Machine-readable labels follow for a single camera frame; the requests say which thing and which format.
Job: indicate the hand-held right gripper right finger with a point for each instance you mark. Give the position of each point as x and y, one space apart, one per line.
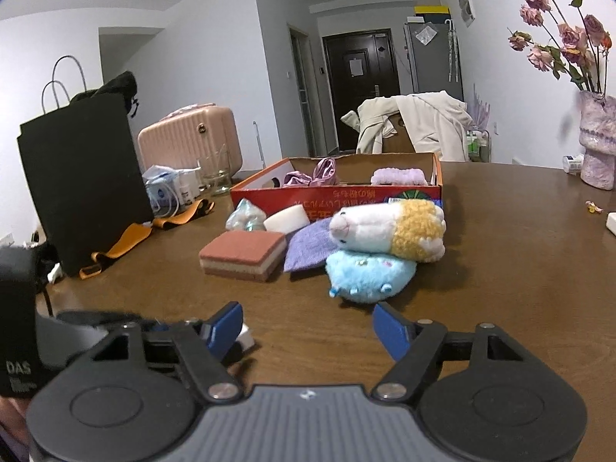
392 329

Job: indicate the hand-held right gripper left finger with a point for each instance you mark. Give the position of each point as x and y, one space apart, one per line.
226 326

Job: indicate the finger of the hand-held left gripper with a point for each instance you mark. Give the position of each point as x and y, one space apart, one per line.
96 317

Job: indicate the blue plush toy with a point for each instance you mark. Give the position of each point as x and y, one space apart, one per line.
365 274

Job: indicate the pink layered sponge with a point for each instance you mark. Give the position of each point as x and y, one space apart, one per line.
240 248

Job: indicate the white and yellow plush toy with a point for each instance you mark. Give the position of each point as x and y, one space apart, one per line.
375 226

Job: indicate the clear plastic item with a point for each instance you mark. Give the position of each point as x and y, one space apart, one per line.
243 219

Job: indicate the purple cloth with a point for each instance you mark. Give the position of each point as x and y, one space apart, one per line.
305 248

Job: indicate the white round sponge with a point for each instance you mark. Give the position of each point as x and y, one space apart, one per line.
286 220

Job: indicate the red cardboard box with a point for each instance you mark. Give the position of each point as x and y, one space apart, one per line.
337 199

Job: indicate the small white object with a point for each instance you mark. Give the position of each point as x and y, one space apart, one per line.
245 337

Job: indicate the black paper bag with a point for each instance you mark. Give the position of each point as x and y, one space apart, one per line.
82 178

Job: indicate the small white bottle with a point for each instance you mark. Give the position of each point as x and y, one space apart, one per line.
189 190

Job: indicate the clear glass jar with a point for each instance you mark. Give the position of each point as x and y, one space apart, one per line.
216 183

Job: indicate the lavender fluffy towel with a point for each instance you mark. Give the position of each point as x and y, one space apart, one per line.
399 176

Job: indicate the purple satin scrunchie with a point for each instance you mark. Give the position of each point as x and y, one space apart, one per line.
322 171

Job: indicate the thin white pole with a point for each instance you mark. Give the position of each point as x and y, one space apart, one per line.
258 144

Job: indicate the brown chair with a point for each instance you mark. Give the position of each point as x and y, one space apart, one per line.
397 142

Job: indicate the pink suitcase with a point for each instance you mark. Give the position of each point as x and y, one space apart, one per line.
192 139

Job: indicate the storage cart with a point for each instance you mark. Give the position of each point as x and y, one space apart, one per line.
476 144

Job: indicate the beige coat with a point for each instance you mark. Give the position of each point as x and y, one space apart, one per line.
433 120

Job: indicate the dark entrance door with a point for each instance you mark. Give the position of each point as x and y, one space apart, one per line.
365 106

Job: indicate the grey interior door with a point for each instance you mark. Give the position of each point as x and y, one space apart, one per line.
301 106

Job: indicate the dark cloth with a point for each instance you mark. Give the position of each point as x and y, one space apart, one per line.
118 85

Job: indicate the small wrapped candy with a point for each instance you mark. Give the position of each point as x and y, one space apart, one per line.
593 207

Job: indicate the lavender umbrella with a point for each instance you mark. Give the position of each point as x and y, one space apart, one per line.
481 110

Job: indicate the white charger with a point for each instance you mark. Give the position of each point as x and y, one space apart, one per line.
611 224

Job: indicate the small white jar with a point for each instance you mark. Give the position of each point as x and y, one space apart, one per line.
572 163

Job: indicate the white paper sheet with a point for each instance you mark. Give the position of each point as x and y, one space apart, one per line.
356 68

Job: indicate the grey refrigerator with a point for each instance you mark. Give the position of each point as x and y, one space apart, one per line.
433 67

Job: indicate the pink fluffy vase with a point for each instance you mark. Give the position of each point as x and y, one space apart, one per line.
596 154

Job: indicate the white folded umbrella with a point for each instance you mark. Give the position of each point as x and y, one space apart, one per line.
451 53

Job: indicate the clear plastic bag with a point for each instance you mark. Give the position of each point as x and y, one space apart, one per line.
425 34

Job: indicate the yellow and black box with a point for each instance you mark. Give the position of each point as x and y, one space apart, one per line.
430 9

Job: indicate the dried pink flowers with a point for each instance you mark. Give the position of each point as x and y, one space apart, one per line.
570 36

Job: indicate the framed wall picture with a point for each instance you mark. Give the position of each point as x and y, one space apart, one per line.
467 5

